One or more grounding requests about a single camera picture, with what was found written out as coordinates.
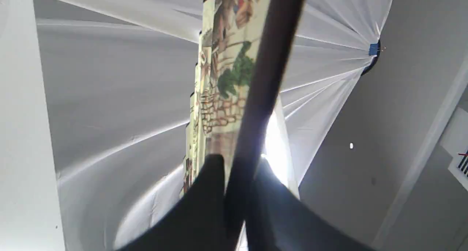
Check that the cream paper folding fan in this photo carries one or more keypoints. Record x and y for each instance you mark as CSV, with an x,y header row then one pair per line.
x,y
244,47

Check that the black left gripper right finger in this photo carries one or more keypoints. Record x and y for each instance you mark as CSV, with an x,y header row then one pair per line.
x,y
277,221

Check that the blue clip on curtain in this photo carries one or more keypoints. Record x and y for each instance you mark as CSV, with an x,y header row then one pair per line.
x,y
375,49

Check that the grey backdrop curtain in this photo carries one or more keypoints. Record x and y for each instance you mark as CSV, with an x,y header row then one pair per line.
x,y
118,75

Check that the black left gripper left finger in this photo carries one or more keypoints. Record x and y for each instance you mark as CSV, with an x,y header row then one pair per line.
x,y
196,222

